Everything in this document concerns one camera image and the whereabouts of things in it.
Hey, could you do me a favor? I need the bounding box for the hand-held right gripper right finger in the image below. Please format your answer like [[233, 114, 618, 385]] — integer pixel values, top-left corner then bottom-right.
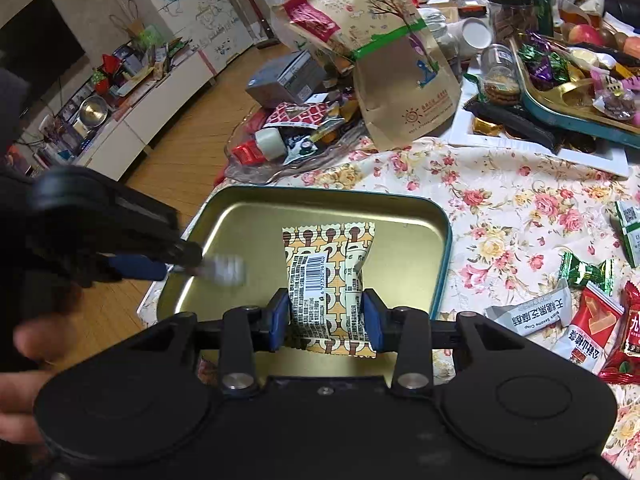
[[361, 287, 528, 395]]

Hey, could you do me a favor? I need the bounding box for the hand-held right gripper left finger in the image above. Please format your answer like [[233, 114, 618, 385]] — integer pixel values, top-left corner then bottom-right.
[[127, 287, 292, 394]]

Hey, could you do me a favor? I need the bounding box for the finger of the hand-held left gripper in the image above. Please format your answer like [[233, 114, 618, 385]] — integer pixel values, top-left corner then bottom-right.
[[97, 252, 171, 283], [150, 237, 205, 276]]

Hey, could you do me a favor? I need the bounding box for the brown patterned snack packet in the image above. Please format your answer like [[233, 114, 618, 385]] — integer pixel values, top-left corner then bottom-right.
[[281, 222, 379, 359]]

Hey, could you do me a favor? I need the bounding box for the teal tin tray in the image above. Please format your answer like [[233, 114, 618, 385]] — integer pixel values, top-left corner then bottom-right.
[[156, 186, 454, 324]]

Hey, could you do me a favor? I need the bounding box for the red white snack packet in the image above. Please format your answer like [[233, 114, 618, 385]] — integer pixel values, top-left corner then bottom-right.
[[565, 282, 626, 374]]

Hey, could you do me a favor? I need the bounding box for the person's left hand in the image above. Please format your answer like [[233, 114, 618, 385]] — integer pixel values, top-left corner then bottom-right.
[[0, 317, 68, 445]]

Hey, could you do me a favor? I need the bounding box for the clear glass dish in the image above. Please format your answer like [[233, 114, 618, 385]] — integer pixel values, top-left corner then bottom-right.
[[225, 105, 372, 182]]

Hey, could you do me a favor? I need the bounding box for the steel bowl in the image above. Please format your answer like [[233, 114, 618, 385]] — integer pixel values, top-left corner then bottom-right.
[[75, 95, 110, 129]]

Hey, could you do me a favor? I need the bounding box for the white tape roll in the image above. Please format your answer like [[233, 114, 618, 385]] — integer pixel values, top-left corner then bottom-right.
[[255, 127, 287, 161]]

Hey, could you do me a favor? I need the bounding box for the white television cabinet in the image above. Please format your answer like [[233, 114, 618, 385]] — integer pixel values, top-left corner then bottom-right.
[[75, 50, 219, 181]]

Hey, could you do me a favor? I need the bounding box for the white grey snack packet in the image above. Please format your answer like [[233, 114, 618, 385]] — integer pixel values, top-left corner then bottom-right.
[[485, 280, 573, 337]]

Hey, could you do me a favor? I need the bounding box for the floral tablecloth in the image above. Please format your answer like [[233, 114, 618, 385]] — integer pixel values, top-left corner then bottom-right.
[[135, 135, 640, 480]]

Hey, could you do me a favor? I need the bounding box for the red lattice snack packet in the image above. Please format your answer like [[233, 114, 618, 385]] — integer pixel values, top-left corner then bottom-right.
[[264, 102, 347, 129]]

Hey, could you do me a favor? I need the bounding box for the television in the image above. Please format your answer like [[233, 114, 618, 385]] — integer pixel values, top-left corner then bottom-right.
[[0, 0, 87, 107]]

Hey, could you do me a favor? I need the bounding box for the grey cardboard box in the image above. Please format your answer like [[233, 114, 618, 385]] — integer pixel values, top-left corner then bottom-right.
[[245, 50, 329, 109]]

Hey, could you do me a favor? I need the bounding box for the paper gift bag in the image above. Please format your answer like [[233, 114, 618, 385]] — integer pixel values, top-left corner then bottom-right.
[[112, 0, 147, 39]]

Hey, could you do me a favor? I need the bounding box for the white tray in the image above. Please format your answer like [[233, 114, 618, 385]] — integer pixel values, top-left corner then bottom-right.
[[447, 76, 631, 179]]

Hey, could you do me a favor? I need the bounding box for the green wrapped candy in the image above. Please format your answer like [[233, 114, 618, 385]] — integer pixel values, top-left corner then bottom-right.
[[559, 251, 614, 292]]

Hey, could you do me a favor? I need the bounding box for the kraft paper bag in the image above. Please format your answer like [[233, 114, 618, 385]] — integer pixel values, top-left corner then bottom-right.
[[272, 0, 462, 151]]

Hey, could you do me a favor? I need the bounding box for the white cabinet with drawings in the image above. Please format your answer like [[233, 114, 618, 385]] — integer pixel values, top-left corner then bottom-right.
[[111, 0, 256, 74]]

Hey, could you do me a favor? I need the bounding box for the black snack packet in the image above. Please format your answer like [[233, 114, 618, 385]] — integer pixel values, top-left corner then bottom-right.
[[462, 100, 557, 144]]

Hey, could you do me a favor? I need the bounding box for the bright red snack packet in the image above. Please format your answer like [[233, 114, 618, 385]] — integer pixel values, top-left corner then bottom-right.
[[597, 280, 640, 387]]

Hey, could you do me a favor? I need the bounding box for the dark red snack packet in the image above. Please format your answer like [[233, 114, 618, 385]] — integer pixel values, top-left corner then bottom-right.
[[282, 0, 337, 44]]

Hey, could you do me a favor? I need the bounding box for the green white snack packet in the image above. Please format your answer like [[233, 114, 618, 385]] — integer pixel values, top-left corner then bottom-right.
[[614, 200, 640, 254]]

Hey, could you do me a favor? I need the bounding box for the small clear cookie jar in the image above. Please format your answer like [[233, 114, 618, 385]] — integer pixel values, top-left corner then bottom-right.
[[479, 44, 524, 107]]

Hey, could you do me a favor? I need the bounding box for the teal candy tin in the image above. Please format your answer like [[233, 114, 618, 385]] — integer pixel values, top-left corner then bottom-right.
[[510, 35, 640, 149]]

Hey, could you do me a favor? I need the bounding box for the white cup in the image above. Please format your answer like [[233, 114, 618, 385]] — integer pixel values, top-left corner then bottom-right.
[[460, 17, 494, 59]]

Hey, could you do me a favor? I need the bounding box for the pile of wrapped candies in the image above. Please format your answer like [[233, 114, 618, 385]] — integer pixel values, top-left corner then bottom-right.
[[517, 30, 640, 122]]

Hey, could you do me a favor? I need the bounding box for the clear packet brown snack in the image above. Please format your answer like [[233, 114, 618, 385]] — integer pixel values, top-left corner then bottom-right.
[[595, 91, 639, 122]]

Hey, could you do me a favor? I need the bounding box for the cookie jar with dark lid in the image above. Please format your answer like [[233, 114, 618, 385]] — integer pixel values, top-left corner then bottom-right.
[[487, 0, 537, 44]]

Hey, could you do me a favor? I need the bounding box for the green can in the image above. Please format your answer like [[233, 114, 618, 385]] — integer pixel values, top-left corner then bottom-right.
[[521, 0, 554, 37]]

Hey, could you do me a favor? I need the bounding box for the red apple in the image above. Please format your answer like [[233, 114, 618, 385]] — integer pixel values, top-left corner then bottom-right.
[[567, 24, 606, 47]]

